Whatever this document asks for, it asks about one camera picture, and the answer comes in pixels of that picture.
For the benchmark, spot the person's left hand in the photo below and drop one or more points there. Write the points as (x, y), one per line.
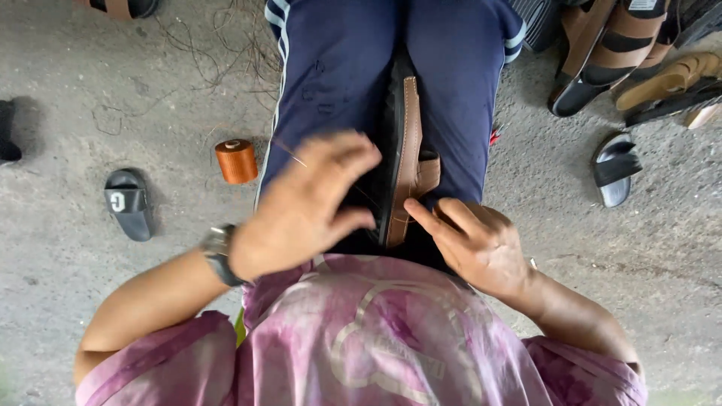
(293, 220)

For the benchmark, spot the person's right hand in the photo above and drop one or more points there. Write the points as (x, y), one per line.
(485, 254)

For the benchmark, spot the thin brown sewing thread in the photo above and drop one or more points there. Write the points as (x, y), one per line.
(293, 156)

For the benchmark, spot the orange thread spool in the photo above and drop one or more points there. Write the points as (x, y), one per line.
(237, 163)

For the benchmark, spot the grey wristwatch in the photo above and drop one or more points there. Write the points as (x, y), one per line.
(219, 254)

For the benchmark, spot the pink tie-dye shirt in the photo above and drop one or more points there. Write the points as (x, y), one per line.
(366, 344)

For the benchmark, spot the navy striped track trousers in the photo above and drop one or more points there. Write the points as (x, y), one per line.
(333, 73)

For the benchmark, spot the plain black slide sandal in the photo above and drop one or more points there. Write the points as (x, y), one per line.
(615, 169)

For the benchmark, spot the black slide with white logo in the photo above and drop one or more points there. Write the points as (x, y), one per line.
(131, 206)

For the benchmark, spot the tangle of loose threads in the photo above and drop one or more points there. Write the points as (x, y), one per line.
(225, 51)

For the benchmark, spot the brown black banded sandal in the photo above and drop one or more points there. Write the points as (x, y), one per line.
(626, 45)
(575, 90)

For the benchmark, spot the black ribbed sole sandal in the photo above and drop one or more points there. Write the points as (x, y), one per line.
(538, 22)

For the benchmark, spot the tan woven sandal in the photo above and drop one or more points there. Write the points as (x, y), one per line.
(665, 82)

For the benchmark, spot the beige sandal tip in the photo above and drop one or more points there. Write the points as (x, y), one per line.
(704, 117)

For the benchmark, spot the brown black sandal heel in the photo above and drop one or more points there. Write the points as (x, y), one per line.
(121, 7)

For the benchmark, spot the black footwear piece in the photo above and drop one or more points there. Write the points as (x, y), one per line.
(8, 135)

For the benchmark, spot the black sandal with dark sole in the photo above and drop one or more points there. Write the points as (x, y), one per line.
(702, 20)

